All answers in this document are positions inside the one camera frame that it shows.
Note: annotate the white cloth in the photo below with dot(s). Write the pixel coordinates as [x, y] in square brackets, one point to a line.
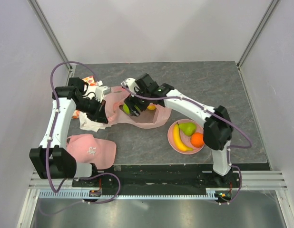
[84, 122]

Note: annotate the pink plate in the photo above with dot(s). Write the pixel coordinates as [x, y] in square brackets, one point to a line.
[185, 139]

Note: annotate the left aluminium frame post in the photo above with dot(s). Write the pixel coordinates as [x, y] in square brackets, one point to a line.
[48, 29]

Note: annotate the grey cable duct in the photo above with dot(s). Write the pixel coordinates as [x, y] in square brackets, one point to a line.
[89, 195]

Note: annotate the green fake apple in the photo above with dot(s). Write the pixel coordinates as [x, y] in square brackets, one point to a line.
[126, 109]

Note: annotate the pink plastic bag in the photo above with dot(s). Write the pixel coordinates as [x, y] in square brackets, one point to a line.
[148, 119]

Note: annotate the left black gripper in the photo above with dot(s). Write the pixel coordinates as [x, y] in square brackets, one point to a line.
[99, 114]

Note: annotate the yellow fake mango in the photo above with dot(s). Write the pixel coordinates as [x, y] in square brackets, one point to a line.
[151, 107]

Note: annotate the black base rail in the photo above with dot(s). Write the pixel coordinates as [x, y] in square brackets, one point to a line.
[196, 175]

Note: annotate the floral orange cloth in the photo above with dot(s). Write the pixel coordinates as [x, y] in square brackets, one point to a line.
[91, 82]

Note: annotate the right aluminium frame post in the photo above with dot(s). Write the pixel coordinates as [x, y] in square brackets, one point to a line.
[258, 31]

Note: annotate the fake orange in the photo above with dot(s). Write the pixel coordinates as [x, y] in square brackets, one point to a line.
[196, 140]

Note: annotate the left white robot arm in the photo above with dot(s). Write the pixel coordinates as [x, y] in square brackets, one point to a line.
[51, 156]

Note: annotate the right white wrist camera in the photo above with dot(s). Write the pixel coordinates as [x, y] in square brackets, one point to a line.
[130, 84]

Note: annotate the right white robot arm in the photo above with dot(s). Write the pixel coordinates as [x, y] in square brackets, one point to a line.
[215, 121]

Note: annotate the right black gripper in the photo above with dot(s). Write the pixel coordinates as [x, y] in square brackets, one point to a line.
[132, 101]

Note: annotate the pink baseball cap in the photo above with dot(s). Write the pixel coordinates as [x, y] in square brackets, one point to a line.
[85, 148]

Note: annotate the aluminium frame post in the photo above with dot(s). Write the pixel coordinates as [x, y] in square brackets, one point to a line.
[48, 29]
[258, 31]

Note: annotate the yellow fake banana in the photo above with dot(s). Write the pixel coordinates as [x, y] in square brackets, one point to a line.
[177, 140]

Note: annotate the green fake pear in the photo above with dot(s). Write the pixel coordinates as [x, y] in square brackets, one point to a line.
[187, 128]

